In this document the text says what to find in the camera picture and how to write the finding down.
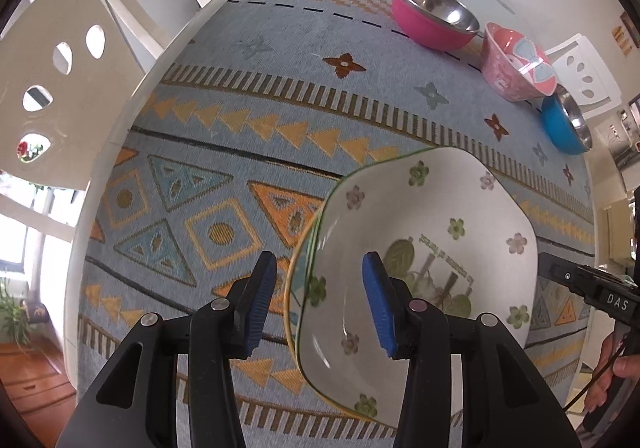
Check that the patterned grey-blue table mat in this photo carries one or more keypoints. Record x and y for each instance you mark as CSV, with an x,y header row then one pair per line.
x,y
250,93

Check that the small wall ornament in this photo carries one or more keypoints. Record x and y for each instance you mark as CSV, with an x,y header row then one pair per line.
x,y
625,33

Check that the blue steel bowl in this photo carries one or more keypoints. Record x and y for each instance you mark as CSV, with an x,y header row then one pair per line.
x,y
560,128

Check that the person's right hand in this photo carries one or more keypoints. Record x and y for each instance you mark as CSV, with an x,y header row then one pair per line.
x,y
602,368

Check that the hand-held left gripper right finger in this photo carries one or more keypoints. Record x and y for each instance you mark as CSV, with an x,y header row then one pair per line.
x,y
380,308

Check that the pink cartoon bowl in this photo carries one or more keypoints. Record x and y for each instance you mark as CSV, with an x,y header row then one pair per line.
x,y
505,73

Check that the pink steel bowl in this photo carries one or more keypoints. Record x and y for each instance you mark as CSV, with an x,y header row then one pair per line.
x,y
425,23

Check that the round blue floral plate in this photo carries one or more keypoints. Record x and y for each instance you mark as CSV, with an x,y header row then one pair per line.
x,y
289,313

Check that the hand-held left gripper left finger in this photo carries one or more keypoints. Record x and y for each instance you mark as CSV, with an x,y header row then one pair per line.
x,y
257,308

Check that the green potted plant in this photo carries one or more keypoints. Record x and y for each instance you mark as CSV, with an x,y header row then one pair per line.
x,y
17,318

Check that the hexagonal green floral plate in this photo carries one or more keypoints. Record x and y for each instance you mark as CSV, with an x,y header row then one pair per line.
x,y
440,198

